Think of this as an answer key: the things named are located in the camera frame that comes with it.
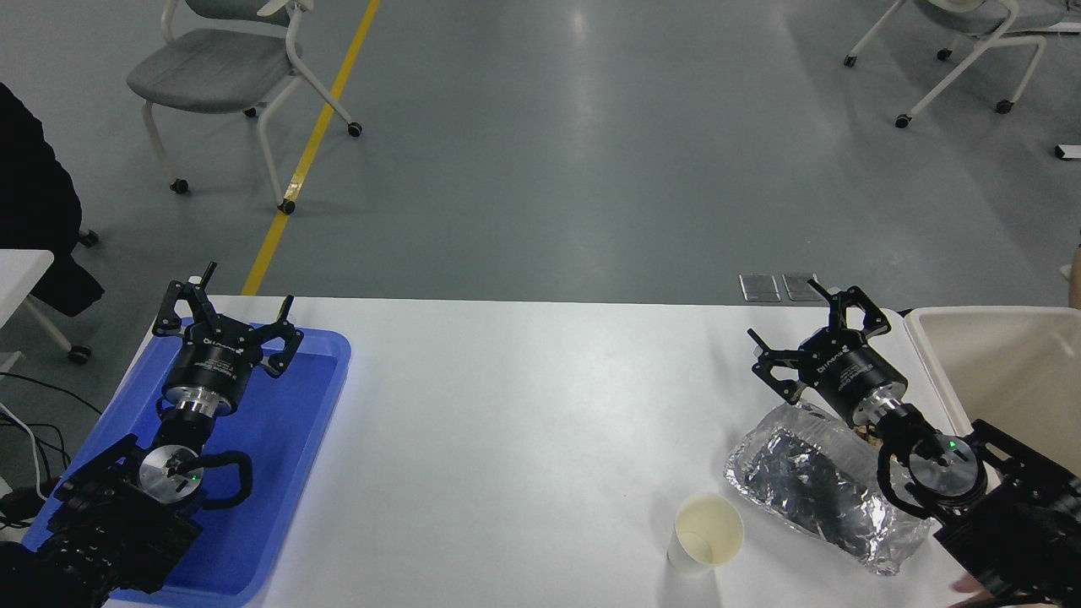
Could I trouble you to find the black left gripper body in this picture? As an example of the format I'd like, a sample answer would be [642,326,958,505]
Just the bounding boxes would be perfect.
[165,323,263,399]

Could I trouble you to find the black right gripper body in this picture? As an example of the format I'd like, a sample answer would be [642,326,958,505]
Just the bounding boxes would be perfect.
[799,329,907,423]

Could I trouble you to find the white paper cup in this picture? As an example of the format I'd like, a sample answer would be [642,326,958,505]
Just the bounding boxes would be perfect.
[667,493,746,577]

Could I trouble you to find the person's hand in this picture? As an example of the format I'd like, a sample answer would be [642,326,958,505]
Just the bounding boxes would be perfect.
[948,574,1019,608]

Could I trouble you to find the blue plastic tray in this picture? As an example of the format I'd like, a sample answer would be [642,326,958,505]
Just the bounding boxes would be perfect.
[21,319,352,608]

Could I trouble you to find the crumpled silver foil tray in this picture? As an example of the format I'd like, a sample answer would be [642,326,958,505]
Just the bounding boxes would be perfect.
[724,401,934,577]

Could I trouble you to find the large pale plastic bin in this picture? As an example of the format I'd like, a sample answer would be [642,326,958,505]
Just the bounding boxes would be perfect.
[903,306,1081,478]

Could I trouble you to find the white side table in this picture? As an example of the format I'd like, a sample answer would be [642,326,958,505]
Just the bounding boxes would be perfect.
[0,249,92,366]

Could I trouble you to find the person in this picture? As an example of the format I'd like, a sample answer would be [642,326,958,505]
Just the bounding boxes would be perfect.
[0,82,106,318]

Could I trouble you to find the white floor cable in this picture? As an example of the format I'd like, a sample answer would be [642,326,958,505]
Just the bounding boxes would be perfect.
[0,401,52,501]

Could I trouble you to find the grey chair with white frame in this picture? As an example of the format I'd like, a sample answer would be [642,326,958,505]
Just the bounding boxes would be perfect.
[843,0,1065,129]
[127,0,364,216]

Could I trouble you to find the black floor cables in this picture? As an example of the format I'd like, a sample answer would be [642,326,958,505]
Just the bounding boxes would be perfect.
[0,372,104,529]

